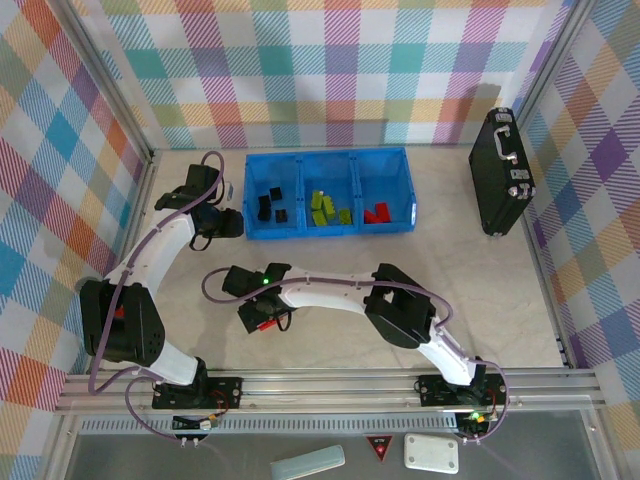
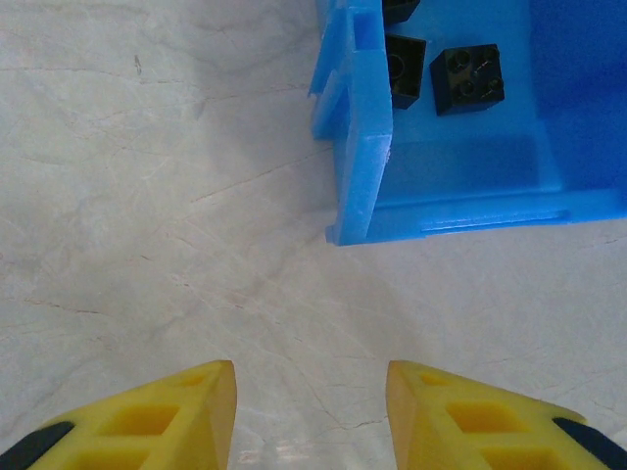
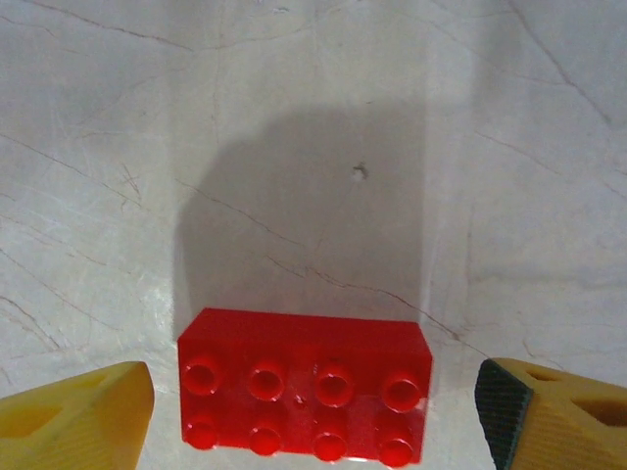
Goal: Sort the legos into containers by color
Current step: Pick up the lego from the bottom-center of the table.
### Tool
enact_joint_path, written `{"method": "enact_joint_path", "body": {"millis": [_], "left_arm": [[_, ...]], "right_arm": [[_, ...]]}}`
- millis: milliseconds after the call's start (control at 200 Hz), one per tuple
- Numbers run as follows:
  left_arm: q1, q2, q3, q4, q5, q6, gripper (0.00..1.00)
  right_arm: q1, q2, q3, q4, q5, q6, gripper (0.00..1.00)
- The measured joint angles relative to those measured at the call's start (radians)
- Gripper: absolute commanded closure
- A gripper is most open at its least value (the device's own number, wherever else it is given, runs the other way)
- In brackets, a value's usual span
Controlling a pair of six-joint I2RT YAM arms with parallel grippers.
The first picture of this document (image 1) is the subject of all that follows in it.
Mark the blue three-compartment plastic bin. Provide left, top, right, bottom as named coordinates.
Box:
left=243, top=148, right=418, bottom=241

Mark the slotted metal strip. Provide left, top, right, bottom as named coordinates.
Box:
left=79, top=418, right=459, bottom=434

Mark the black briefcase with metal handle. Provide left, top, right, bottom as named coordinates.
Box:
left=468, top=107, right=537, bottom=237

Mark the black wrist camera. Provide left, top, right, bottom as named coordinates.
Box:
left=153, top=191, right=187, bottom=210
left=252, top=262, right=292, bottom=286

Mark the white rectangular plate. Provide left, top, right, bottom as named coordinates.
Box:
left=402, top=432, right=461, bottom=475

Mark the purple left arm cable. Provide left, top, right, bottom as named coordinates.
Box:
left=88, top=151, right=226, bottom=442

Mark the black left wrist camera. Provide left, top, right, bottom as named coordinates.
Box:
left=153, top=191, right=187, bottom=210

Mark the red triangle warning sign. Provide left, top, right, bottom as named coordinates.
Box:
left=364, top=434, right=395, bottom=459

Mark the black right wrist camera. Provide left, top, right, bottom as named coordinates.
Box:
left=252, top=262, right=292, bottom=286

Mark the aluminium frame rail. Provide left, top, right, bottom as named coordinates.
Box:
left=54, top=368, right=606, bottom=417

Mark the pale blue plastic bar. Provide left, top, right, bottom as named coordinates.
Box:
left=269, top=444, right=346, bottom=480

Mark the small power connector board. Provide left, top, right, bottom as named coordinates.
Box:
left=457, top=409, right=494, bottom=436
left=172, top=413, right=221, bottom=432

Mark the aluminium corner post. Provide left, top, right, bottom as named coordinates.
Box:
left=510, top=0, right=599, bottom=126
left=47, top=0, right=161, bottom=164

